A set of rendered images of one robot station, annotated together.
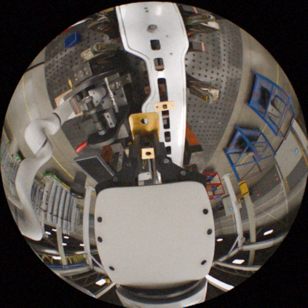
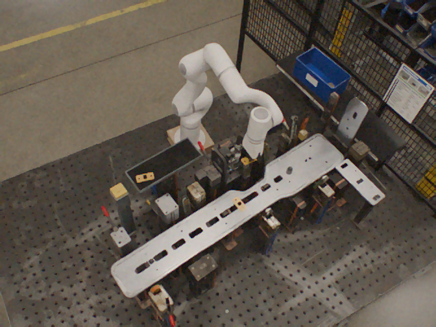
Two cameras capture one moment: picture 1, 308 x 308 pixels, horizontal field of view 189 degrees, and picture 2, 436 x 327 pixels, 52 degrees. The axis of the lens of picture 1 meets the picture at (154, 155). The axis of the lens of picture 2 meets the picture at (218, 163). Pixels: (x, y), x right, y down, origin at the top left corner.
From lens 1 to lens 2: 2.05 m
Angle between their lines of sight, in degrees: 73
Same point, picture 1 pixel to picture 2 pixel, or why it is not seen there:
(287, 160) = not seen: outside the picture
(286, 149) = not seen: outside the picture
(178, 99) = (250, 209)
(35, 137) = (203, 102)
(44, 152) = (189, 108)
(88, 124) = (226, 150)
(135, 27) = (285, 163)
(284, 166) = not seen: outside the picture
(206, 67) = (297, 261)
